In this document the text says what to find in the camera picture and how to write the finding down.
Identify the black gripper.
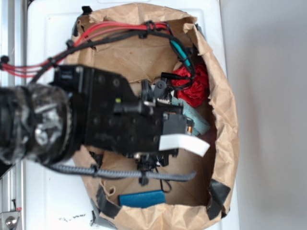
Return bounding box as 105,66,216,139
53,65,210,158

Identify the red crumpled cloth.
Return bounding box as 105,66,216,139
172,63,209,107

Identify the blue block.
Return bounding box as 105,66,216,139
119,190,166,208

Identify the red wire bundle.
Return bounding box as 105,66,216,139
0,20,171,78

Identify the grey braided cable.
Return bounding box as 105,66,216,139
49,163,197,183

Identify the aluminium frame rail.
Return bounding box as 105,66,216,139
0,0,28,230

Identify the brown paper bag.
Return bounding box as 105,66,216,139
72,1,239,230

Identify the teal blue cloth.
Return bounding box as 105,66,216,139
172,97,210,136

